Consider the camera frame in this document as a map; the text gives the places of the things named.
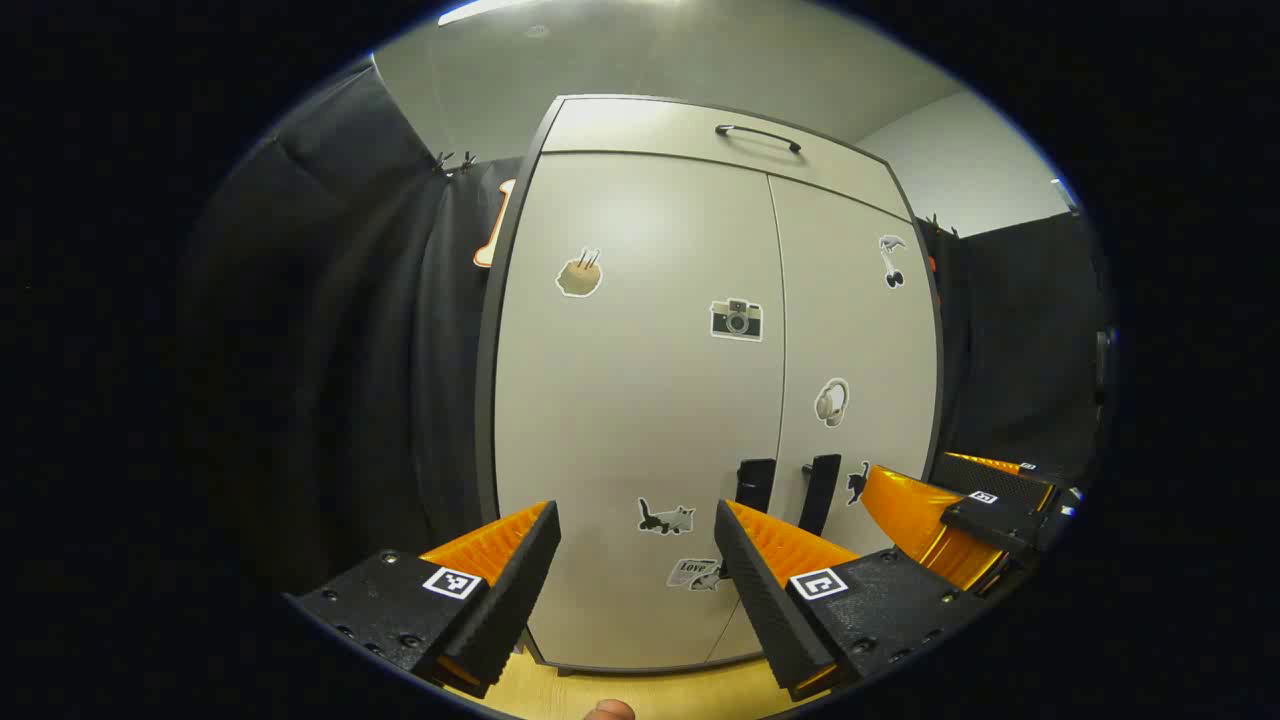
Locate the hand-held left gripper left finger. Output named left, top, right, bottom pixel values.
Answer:
left=283, top=500, right=563, bottom=701

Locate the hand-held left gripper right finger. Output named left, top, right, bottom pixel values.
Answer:
left=713, top=498, right=986, bottom=703

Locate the black door handle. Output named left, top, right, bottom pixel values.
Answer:
left=797, top=454, right=843, bottom=538
left=735, top=458, right=778, bottom=513

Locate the grey cabinet door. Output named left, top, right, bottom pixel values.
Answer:
left=495, top=150, right=788, bottom=673
left=705, top=172, right=943, bottom=666

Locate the grey double-door shoe cabinet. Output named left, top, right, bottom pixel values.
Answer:
left=475, top=93, right=946, bottom=676

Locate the grey cabinet drawer front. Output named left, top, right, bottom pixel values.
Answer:
left=540, top=95, right=913, bottom=223

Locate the black backdrop cloth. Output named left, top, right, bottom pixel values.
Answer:
left=915, top=208, right=1113, bottom=486
left=185, top=55, right=526, bottom=611

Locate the ceiling light strip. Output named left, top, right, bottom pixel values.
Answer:
left=437, top=0, right=546, bottom=27

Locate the black curved drawer handle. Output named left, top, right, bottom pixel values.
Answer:
left=714, top=124, right=804, bottom=155

